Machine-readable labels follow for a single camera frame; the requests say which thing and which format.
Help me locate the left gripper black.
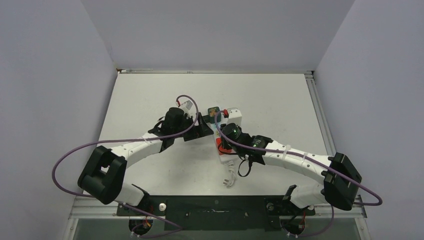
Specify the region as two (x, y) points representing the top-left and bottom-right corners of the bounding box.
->
(172, 112), (213, 142)

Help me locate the white power strip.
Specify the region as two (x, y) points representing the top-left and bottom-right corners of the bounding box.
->
(208, 115), (238, 164)

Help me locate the green cube adapter dragon print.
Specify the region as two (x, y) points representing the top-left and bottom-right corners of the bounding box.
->
(207, 106), (222, 125)

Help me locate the red cube socket adapter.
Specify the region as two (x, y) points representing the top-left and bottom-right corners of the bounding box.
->
(215, 137), (226, 155)

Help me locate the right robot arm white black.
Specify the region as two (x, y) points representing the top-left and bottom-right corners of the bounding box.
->
(219, 123), (362, 214)

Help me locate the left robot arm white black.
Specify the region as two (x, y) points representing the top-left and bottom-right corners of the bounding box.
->
(77, 107), (214, 215)

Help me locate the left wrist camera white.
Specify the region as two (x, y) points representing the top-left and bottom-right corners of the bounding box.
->
(179, 100), (196, 119)

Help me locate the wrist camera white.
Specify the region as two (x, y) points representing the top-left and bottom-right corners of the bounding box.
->
(223, 107), (243, 128)
(179, 100), (196, 119)

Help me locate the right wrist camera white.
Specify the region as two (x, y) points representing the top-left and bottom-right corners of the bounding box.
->
(223, 107), (243, 128)

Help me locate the white power strip cord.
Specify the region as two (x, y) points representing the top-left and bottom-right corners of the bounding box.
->
(222, 162), (238, 188)

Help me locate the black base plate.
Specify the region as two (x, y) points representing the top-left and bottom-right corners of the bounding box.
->
(137, 195), (316, 231)

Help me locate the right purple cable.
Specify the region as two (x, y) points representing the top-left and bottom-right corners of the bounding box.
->
(213, 110), (383, 207)

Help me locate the purple cable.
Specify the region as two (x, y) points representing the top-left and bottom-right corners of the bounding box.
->
(213, 110), (383, 207)
(51, 95), (200, 199)

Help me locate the aluminium frame rail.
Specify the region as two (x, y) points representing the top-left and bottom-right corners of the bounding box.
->
(304, 71), (337, 155)

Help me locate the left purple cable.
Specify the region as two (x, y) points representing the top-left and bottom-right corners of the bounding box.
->
(51, 95), (200, 199)

